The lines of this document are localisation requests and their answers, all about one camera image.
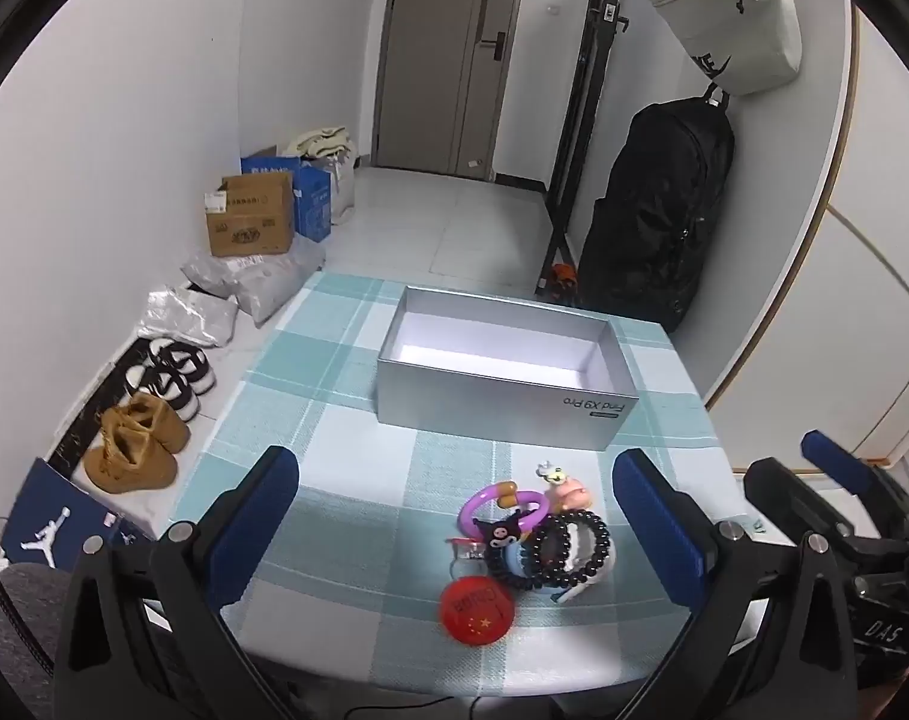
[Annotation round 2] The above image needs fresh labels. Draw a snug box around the pink pig figurine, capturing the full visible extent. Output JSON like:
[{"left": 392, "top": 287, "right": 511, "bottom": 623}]
[{"left": 547, "top": 478, "right": 594, "bottom": 514}]

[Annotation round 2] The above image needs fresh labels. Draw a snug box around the black bead bracelet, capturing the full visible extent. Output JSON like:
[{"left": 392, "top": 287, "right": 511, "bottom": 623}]
[{"left": 529, "top": 510, "right": 614, "bottom": 586}]

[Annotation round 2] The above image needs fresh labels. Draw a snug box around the black spiral hair tie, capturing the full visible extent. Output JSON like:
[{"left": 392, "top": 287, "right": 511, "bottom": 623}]
[{"left": 485, "top": 530, "right": 552, "bottom": 592}]

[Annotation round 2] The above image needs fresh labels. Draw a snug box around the clear keychain with red tag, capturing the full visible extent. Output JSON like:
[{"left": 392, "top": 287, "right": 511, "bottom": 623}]
[{"left": 448, "top": 536, "right": 488, "bottom": 580}]

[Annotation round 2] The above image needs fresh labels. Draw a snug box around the purple plastic bracelet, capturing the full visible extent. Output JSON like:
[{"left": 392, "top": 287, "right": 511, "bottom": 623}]
[{"left": 457, "top": 484, "right": 550, "bottom": 542}]

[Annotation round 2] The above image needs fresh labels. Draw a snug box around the red round badge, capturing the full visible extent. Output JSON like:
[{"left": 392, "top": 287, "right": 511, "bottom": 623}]
[{"left": 440, "top": 575, "right": 514, "bottom": 647}]

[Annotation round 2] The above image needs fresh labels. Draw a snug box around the teal plaid tablecloth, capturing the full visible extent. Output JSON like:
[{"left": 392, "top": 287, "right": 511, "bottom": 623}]
[{"left": 169, "top": 273, "right": 687, "bottom": 697}]

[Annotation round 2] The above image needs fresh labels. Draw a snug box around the black white slipper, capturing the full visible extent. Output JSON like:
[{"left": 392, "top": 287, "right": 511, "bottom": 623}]
[
  {"left": 124, "top": 364, "right": 199, "bottom": 421},
  {"left": 148, "top": 338, "right": 217, "bottom": 395}
]

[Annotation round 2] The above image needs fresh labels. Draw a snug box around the black Kuromi charm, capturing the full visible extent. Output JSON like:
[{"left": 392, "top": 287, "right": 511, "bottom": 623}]
[{"left": 472, "top": 512, "right": 524, "bottom": 550}]

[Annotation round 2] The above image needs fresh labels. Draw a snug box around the blue Jordan shopping bag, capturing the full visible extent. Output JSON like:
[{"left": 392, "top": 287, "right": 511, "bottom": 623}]
[{"left": 0, "top": 458, "right": 153, "bottom": 572}]

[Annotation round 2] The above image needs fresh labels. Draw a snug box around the white plastic parcel bag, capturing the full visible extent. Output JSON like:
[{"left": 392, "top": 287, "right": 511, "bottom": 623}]
[{"left": 137, "top": 288, "right": 238, "bottom": 348}]

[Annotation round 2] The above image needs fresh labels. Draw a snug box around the grey plastic parcel bag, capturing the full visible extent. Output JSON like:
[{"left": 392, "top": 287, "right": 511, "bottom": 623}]
[{"left": 181, "top": 234, "right": 326, "bottom": 325}]

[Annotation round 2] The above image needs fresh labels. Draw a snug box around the grey cardboard phone box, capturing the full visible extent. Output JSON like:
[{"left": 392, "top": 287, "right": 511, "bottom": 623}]
[{"left": 374, "top": 286, "right": 640, "bottom": 452}]

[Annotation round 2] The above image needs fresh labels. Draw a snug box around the brown cardboard box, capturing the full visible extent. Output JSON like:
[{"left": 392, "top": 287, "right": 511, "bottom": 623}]
[{"left": 203, "top": 172, "right": 295, "bottom": 257}]

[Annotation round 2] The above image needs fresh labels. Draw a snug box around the blue paper bag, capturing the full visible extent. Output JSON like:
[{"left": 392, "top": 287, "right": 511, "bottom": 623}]
[{"left": 241, "top": 154, "right": 332, "bottom": 242}]

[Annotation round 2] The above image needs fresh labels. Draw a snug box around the white tote bag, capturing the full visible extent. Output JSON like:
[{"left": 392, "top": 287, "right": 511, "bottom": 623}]
[{"left": 278, "top": 125, "right": 356, "bottom": 226}]

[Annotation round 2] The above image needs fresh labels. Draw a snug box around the white Nike bag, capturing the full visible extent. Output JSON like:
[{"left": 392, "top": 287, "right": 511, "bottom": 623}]
[{"left": 648, "top": 0, "right": 802, "bottom": 96}]

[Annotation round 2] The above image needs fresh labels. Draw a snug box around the black coat rack stand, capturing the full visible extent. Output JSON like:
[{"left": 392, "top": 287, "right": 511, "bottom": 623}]
[{"left": 536, "top": 0, "right": 628, "bottom": 298}]

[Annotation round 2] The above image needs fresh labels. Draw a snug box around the grey brown door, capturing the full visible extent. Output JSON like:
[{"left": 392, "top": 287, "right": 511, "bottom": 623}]
[{"left": 371, "top": 0, "right": 521, "bottom": 181}]

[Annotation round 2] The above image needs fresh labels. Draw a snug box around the black cable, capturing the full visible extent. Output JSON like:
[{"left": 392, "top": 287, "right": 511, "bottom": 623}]
[{"left": 0, "top": 530, "right": 58, "bottom": 691}]

